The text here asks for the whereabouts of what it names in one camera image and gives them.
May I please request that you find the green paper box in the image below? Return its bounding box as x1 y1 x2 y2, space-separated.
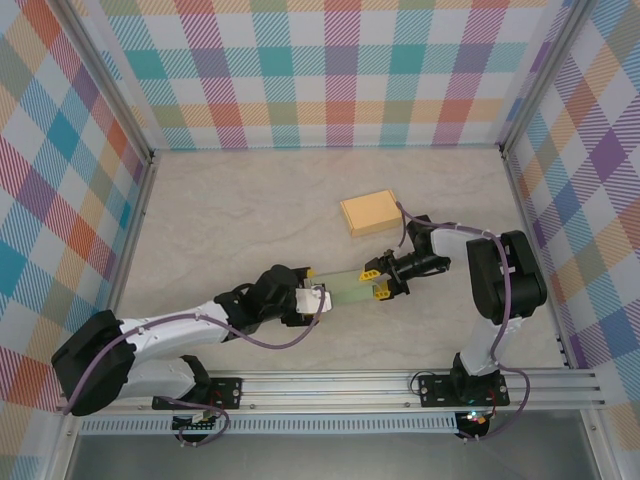
312 267 386 306

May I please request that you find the orange paper box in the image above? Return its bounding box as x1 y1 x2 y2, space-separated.
339 188 405 239

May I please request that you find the small circuit board with light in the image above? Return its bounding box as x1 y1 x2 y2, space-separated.
457 409 491 429

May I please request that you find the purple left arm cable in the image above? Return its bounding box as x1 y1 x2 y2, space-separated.
62 284 331 449

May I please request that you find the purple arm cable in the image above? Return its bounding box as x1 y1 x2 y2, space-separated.
396 201 532 444
62 284 331 449

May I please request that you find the aluminium mounting rail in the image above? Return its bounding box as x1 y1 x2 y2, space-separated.
55 368 607 414

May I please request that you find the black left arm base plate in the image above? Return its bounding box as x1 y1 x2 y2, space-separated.
152 377 244 411

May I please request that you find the slotted white cable duct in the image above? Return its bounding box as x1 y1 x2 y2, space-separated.
79 413 459 435

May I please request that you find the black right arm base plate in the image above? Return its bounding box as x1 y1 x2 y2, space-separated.
418 372 511 409

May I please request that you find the aluminium side rail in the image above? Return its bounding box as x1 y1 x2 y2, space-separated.
89 159 159 374
501 149 576 369

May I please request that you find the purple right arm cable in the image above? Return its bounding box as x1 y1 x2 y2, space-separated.
396 201 532 444

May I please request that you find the aluminium frame post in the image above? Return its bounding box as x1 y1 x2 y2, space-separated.
499 0 596 156
54 0 156 166

